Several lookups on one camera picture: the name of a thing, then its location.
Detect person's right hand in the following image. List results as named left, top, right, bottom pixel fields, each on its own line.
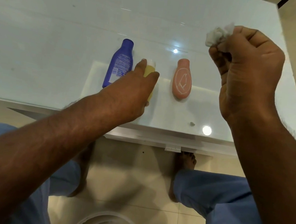
left=201, top=23, right=292, bottom=129

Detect person's left hand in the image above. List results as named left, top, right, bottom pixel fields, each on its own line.
left=96, top=54, right=161, bottom=129

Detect yellow bottle with white cap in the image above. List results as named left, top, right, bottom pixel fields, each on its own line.
left=140, top=58, right=158, bottom=104

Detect white tissue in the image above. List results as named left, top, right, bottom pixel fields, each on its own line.
left=204, top=20, right=236, bottom=52

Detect person's right forearm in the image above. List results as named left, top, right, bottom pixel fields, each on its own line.
left=215, top=109, right=296, bottom=224

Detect person's left forearm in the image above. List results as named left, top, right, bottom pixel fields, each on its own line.
left=0, top=81, right=129, bottom=224

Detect blue lotion bottle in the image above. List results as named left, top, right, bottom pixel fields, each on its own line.
left=102, top=37, right=135, bottom=91

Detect pink bottle with white drawing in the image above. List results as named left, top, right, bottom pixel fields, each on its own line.
left=171, top=57, right=195, bottom=100

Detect person's right foot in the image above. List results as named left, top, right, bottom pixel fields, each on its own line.
left=167, top=150, right=198, bottom=205

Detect person's foot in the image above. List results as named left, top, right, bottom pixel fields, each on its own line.
left=67, top=140, right=96, bottom=200
left=167, top=150, right=198, bottom=205

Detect person's left foot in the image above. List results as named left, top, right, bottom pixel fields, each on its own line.
left=67, top=140, right=96, bottom=200

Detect person's right leg blue trousers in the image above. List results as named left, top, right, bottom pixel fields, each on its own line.
left=169, top=167, right=278, bottom=224

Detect person's leg blue trousers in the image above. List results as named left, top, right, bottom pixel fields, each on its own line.
left=0, top=123, right=86, bottom=224
left=169, top=167, right=278, bottom=224

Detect white plastic bucket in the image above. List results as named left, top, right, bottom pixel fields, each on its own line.
left=70, top=207, right=146, bottom=224

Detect person's left leg blue trousers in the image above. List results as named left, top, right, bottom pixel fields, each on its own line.
left=0, top=123, right=86, bottom=224

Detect white table bracket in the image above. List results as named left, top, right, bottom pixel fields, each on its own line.
left=164, top=144, right=182, bottom=153

